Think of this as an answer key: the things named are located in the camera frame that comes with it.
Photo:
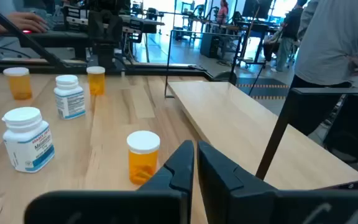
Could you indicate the orange black striped floor mat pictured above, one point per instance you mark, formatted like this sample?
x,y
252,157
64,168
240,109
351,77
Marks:
x,y
259,90

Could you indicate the black computer mouse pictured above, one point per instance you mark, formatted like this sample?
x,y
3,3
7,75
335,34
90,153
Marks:
x,y
26,31

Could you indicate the person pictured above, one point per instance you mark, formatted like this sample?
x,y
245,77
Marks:
x,y
328,40
223,12
291,28
17,6

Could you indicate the black computer tower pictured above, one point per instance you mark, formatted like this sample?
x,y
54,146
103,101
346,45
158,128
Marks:
x,y
210,45

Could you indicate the white medicine bottle blue label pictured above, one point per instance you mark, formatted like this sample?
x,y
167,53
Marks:
x,y
26,146
70,99

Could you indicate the black aluminium table frame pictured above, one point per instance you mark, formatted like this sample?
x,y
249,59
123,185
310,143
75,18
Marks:
x,y
154,69

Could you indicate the person's hand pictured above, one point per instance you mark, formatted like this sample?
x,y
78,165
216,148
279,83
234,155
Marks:
x,y
26,21

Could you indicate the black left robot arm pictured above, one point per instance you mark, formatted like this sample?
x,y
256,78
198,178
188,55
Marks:
x,y
104,31

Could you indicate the black metal shelf leg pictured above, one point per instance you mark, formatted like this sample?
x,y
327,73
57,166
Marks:
x,y
167,62
277,130

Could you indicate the wooden shelf board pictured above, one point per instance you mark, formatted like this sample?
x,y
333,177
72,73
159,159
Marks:
x,y
244,124

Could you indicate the black office desk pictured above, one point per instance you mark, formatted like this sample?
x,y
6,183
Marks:
x,y
57,39

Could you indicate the black background desk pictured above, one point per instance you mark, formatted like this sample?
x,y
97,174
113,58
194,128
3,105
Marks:
x,y
256,26

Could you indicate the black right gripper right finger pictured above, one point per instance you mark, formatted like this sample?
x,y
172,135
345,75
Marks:
x,y
222,186

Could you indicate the orange pill bottle white cap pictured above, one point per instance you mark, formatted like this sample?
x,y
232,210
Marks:
x,y
143,165
96,82
19,85

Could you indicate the black equipment box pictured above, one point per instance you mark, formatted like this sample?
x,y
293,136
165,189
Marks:
x,y
353,124

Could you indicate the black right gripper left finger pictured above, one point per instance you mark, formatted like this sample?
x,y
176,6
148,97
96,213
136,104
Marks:
x,y
172,180

